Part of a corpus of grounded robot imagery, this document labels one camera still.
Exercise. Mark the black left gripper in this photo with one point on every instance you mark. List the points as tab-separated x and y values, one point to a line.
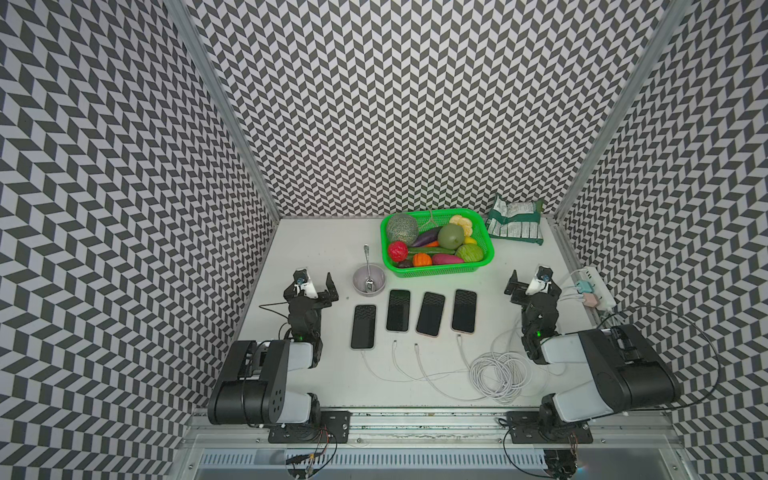
324	298

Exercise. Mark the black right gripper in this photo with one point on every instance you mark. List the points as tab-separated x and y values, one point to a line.
519	288

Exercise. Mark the black phone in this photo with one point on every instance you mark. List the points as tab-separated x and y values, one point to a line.
398	311
430	315
363	329
464	311

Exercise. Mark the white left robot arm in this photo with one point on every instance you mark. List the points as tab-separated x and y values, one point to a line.
252	386

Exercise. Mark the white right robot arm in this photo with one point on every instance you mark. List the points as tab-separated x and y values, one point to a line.
433	344

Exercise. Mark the green white snack bag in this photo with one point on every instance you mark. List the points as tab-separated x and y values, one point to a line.
517	221

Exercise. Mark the light green toy gourd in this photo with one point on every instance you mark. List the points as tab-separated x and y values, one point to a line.
470	253

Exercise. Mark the white power strip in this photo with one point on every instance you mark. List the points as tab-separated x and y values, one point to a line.
604	298

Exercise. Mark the green toy apple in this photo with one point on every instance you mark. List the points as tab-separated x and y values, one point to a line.
451	236

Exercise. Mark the red toy fruit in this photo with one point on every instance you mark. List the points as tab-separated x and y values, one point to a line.
397	251

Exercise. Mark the magenta toy sweet potato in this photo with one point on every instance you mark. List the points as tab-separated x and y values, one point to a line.
446	259

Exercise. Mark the green toy cucumber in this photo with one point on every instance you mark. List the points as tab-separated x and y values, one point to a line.
430	250

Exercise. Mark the green netted melon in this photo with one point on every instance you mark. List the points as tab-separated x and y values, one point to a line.
402	227

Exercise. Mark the purple toy eggplant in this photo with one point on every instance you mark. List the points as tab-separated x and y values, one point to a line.
426	237

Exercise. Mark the orange toy pumpkin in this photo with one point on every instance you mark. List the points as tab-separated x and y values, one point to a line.
422	260

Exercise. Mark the green plastic basket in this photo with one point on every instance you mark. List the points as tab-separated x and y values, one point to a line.
435	242

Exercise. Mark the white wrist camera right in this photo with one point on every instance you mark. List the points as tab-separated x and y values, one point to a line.
541	281

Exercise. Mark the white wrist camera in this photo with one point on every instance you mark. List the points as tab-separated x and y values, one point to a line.
303	285
541	281

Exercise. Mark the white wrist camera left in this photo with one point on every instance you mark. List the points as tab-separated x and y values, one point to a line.
303	285

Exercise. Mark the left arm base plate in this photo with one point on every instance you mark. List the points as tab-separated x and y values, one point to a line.
329	424

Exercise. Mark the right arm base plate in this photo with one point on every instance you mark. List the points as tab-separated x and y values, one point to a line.
528	427

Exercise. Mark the aluminium front rail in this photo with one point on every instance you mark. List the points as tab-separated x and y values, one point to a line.
433	427

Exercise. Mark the aluminium corner post right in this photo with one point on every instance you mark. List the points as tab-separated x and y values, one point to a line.
671	19

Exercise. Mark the aluminium corner post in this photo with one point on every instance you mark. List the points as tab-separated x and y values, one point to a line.
671	19
179	14

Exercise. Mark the aluminium corner post left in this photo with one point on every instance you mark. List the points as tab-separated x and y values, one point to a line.
179	14

